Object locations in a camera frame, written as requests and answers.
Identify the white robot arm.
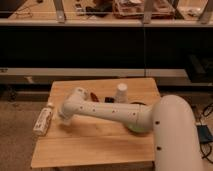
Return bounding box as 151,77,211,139
58,87,204,171

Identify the small black block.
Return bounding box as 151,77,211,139
105,97,114,103

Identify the red marker pen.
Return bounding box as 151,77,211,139
90,92,99,102

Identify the white paper cup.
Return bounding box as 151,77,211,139
115,83,128,103

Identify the green bowl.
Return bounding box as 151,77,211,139
126,102,151,134

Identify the white plastic bottle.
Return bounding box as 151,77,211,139
33,102,54,136

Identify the cluttered tray on shelf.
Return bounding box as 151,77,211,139
112,0,175,19

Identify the black power adapter box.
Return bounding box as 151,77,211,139
197,125,213,144

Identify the black floor cable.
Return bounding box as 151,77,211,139
196,101,213,161

